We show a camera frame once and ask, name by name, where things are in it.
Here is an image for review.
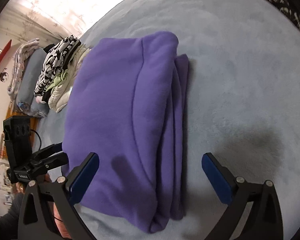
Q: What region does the white folded garment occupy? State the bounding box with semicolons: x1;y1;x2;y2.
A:
47;44;90;113

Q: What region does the black fuzzy garment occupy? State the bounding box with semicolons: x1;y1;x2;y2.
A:
43;43;55;53

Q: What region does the floral folded quilt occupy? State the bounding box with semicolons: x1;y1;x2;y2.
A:
7;38;40;101

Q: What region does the red wall decoration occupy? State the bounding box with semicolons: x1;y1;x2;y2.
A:
0;39;13;83

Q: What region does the person's left hand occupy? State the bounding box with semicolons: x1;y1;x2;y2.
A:
14;172;73;240

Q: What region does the white pink cat plush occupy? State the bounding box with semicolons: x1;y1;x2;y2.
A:
36;96;46;104

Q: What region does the black white patterned garment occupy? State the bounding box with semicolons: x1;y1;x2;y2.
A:
33;35;82;96

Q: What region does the floral sheer curtain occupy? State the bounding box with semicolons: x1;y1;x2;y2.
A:
0;0;123;47

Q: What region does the purple hoodie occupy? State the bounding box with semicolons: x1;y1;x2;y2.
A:
62;31;189;233

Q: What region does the upper blue pillow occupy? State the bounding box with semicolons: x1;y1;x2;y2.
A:
16;48;46;115

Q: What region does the light green folded garment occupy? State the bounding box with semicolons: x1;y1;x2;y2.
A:
46;70;68;91

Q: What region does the black cable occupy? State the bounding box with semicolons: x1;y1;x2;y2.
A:
29;128;43;153

